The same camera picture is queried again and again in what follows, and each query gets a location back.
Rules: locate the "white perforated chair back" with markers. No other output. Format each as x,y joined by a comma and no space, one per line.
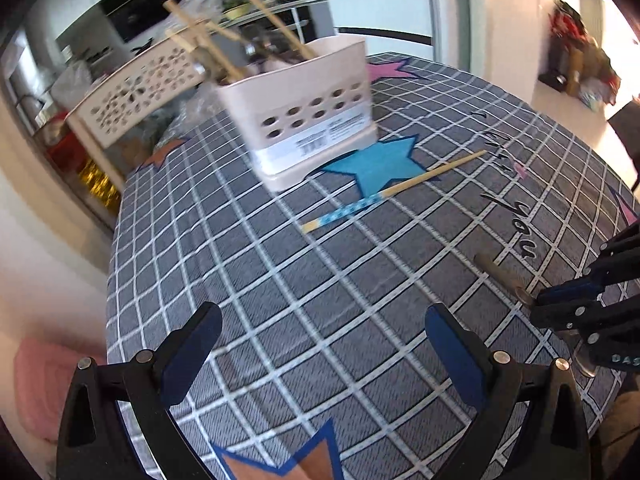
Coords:
135,90

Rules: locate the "dark floor mat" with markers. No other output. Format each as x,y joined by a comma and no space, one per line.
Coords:
627,117

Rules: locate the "cream plastic utensil holder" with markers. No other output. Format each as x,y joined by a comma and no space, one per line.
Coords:
310,110

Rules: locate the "pile of household clutter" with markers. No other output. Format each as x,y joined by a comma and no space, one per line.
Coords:
585,60

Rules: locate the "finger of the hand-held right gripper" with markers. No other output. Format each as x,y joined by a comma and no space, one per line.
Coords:
565,312
570,290

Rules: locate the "blue patterned wooden chopstick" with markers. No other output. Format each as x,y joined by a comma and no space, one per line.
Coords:
400,187

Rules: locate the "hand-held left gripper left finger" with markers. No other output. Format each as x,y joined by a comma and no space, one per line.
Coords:
192,355

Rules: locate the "red and gold box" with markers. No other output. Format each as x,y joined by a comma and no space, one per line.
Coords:
85,170

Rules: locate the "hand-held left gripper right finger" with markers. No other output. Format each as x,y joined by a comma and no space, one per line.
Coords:
455,360

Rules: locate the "pink chair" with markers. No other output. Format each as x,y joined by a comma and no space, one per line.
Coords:
45,390

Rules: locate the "grey checked star tablecloth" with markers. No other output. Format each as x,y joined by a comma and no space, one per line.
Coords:
325,285

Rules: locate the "person's right forearm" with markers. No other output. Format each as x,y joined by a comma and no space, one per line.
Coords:
622,425

